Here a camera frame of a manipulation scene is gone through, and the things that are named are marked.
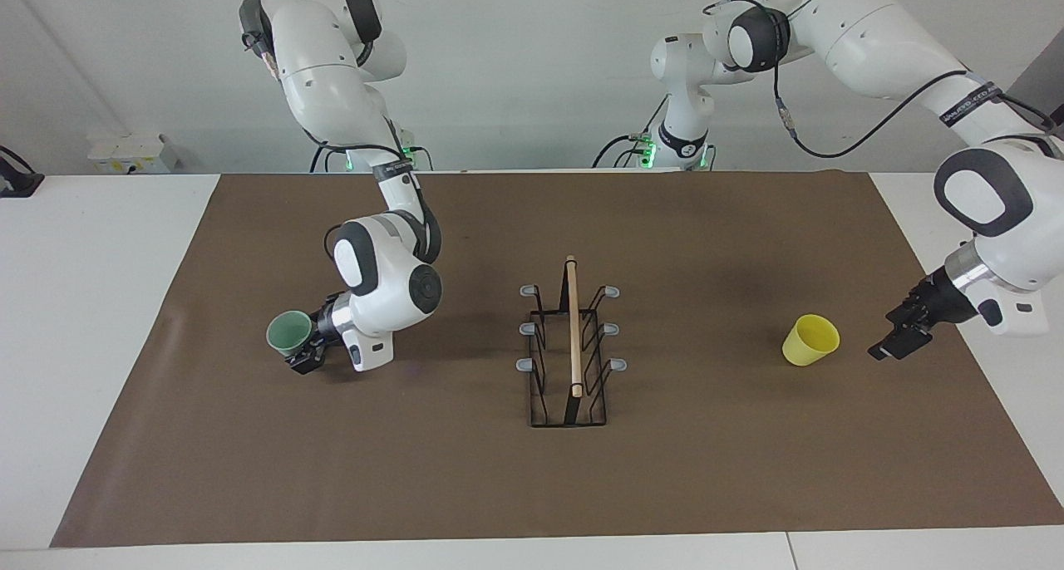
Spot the pale green plastic cup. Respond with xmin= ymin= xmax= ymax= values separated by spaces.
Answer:
xmin=266 ymin=310 xmax=314 ymax=356

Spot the yellow plastic cup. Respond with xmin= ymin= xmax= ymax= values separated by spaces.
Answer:
xmin=781 ymin=314 xmax=840 ymax=367

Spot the brown table mat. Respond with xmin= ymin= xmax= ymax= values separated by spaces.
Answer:
xmin=50 ymin=170 xmax=1064 ymax=548

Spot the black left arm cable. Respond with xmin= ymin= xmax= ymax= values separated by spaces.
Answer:
xmin=702 ymin=0 xmax=1064 ymax=160

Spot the black right base cable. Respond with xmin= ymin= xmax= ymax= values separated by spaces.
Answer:
xmin=309 ymin=134 xmax=433 ymax=174

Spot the black base cable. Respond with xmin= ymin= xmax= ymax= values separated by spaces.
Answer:
xmin=309 ymin=134 xmax=433 ymax=174
xmin=592 ymin=96 xmax=670 ymax=170

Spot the black wire cup rack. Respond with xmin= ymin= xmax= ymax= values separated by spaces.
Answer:
xmin=516 ymin=254 xmax=628 ymax=429

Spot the black left base cable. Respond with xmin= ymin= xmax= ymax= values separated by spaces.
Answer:
xmin=592 ymin=96 xmax=670 ymax=170

